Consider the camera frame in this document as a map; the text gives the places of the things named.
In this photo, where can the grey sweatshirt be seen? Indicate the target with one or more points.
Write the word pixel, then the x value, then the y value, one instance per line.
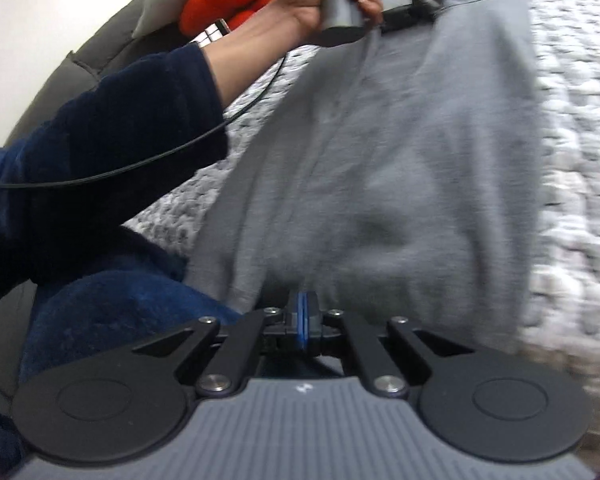
pixel 380 160

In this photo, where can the person's dark blue robe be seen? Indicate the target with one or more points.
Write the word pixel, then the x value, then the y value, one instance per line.
pixel 105 310

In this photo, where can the smartphone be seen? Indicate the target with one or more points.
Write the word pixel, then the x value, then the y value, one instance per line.
pixel 210 35

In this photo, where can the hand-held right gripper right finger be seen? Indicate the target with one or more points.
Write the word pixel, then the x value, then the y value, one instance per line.
pixel 310 320

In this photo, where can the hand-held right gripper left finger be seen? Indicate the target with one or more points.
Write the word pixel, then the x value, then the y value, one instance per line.
pixel 295 320

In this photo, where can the person's left forearm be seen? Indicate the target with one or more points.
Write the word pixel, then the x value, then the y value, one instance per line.
pixel 240 65

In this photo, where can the grey checked quilted blanket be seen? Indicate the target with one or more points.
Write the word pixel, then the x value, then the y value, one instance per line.
pixel 580 160

